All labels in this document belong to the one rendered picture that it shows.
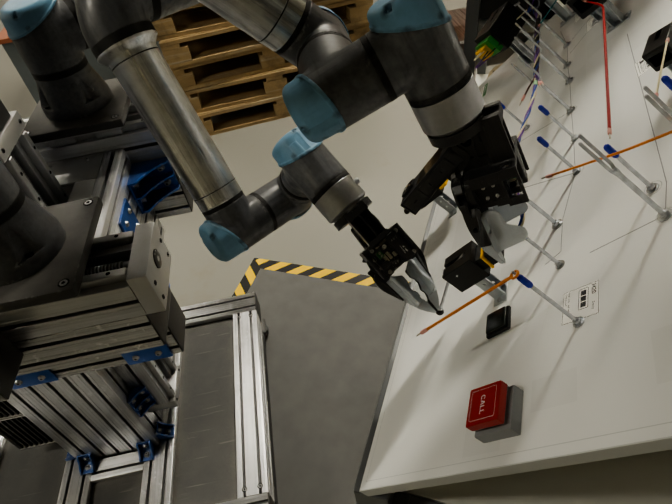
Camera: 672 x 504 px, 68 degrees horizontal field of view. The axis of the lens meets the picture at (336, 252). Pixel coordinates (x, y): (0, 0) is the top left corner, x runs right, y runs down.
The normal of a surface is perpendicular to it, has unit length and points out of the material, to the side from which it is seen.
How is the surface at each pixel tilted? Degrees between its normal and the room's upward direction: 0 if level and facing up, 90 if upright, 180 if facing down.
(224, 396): 0
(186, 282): 0
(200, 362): 0
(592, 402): 50
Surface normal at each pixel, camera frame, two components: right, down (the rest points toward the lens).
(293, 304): -0.12, -0.70
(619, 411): -0.80, -0.55
